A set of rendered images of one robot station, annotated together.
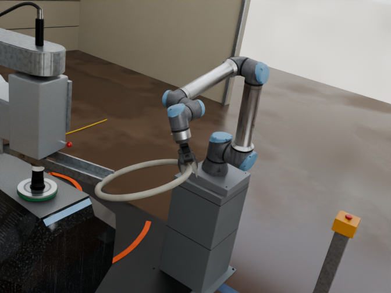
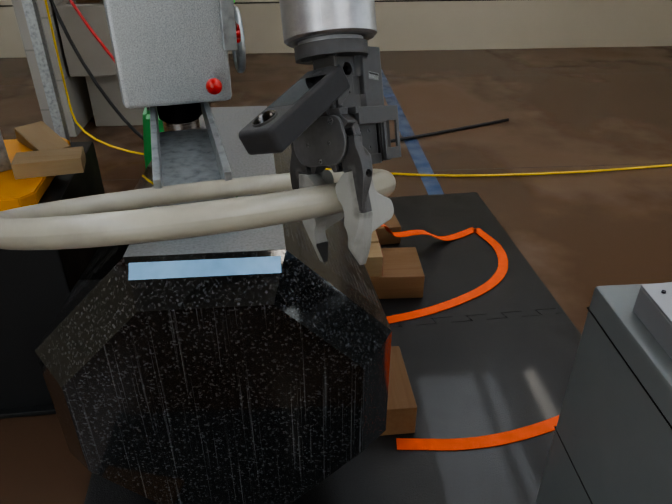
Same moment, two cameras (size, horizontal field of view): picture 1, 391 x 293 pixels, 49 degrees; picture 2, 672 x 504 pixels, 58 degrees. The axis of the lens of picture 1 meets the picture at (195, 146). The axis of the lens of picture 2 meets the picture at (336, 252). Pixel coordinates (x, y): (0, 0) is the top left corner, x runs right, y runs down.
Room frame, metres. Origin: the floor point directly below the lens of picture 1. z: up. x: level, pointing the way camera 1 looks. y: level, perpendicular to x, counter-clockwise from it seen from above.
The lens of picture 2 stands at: (1.63, -0.42, 1.57)
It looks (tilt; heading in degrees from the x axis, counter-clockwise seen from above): 32 degrees down; 55
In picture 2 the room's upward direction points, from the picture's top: straight up
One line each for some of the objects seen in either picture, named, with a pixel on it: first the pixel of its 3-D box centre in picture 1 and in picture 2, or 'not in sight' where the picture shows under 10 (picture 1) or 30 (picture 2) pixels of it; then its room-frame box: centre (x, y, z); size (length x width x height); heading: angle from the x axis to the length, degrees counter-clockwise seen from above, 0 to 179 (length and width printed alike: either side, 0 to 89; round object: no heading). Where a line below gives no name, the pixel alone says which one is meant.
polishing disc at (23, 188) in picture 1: (37, 187); not in sight; (2.09, 0.85, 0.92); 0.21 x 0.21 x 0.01
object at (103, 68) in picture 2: not in sight; (134, 49); (3.09, 4.41, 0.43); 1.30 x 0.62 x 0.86; 59
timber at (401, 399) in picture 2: not in sight; (389, 388); (2.64, 0.71, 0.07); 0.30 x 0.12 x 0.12; 61
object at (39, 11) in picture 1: (39, 27); not in sight; (2.09, 0.85, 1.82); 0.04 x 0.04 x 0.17
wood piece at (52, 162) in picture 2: not in sight; (49, 162); (1.89, 1.53, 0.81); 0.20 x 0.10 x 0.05; 160
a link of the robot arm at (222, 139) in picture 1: (220, 146); not in sight; (2.71, -0.17, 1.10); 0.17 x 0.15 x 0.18; 56
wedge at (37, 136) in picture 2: not in sight; (42, 138); (1.92, 1.76, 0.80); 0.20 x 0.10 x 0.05; 102
